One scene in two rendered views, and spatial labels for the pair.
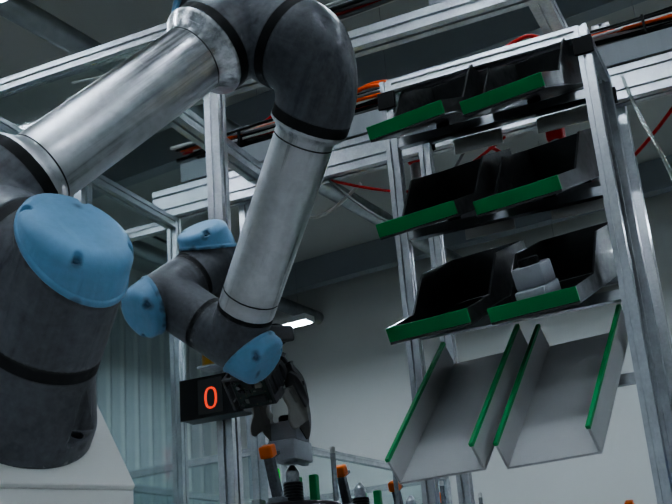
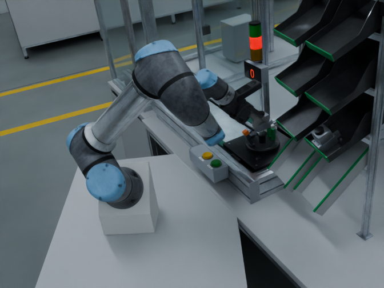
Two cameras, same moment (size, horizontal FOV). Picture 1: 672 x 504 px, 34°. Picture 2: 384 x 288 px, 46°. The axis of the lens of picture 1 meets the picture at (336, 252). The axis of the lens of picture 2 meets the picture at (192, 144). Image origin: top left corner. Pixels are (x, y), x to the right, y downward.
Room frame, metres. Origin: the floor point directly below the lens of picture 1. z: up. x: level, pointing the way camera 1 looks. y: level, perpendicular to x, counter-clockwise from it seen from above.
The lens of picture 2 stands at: (0.31, -0.78, 1.99)
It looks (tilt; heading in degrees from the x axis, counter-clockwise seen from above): 32 degrees down; 44
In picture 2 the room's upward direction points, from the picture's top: 8 degrees counter-clockwise
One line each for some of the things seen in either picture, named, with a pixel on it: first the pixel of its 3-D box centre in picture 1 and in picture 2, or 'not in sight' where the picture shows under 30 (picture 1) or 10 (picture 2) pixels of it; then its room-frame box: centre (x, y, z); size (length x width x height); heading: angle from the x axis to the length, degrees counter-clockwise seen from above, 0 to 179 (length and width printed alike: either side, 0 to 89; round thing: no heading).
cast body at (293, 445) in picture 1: (292, 440); (263, 119); (1.64, 0.09, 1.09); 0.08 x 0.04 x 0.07; 157
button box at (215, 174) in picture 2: not in sight; (208, 162); (1.47, 0.25, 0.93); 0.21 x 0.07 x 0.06; 67
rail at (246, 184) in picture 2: not in sight; (199, 141); (1.60, 0.41, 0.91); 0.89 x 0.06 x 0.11; 67
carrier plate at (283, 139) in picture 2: not in sight; (262, 147); (1.63, 0.09, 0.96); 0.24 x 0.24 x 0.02; 67
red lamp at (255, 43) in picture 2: not in sight; (255, 41); (1.82, 0.22, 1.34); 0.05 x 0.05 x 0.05
